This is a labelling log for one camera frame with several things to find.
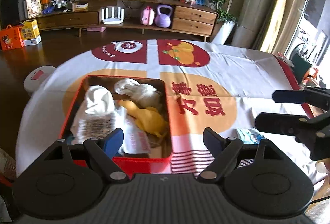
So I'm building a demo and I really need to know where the cotton swab bag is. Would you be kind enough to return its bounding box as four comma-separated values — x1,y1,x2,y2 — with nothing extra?
70,111,120,144

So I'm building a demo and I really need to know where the white cloth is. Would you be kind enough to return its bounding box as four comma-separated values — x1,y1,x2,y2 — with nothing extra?
117,107,151,155

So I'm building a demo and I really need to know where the white face mask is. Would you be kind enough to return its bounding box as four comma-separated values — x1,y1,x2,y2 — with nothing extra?
84,85,115,116

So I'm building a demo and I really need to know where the yellow rubber duck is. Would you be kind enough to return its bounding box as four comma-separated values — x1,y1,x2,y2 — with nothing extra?
118,100,167,139

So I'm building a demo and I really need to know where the white gauze towel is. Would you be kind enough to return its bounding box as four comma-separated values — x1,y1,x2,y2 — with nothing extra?
114,78,162,111

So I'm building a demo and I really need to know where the green orange utensil holder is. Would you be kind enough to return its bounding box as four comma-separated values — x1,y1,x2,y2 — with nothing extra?
291,54,319,83

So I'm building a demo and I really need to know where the red gift box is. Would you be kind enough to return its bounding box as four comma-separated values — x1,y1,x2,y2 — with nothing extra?
60,75,172,176

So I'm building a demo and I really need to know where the printed white tablecloth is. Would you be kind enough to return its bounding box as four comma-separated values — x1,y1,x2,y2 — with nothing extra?
16,40,304,175

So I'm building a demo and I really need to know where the round white stool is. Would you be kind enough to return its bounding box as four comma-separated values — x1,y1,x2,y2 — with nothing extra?
24,65,56,94

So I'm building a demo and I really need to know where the white wifi router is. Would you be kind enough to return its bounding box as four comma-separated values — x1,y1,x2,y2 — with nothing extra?
101,7,125,25

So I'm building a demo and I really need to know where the yellow carton box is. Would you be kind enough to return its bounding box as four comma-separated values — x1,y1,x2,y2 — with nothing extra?
19,20,41,46

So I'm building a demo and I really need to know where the white standing air conditioner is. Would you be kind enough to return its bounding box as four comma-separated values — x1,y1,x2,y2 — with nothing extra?
232,0,271,48

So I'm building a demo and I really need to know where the purple kettlebell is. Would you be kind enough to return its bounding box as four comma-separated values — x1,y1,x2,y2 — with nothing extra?
154,5,173,28

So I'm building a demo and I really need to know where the orange gift bag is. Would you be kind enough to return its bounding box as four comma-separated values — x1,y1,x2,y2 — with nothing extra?
0,25,24,51

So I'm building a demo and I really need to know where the wooden tv cabinet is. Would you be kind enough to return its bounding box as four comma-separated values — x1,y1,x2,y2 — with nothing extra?
35,0,219,40

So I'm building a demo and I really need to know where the black mini fridge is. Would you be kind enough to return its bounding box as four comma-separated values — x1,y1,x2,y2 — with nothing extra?
1,0,25,29

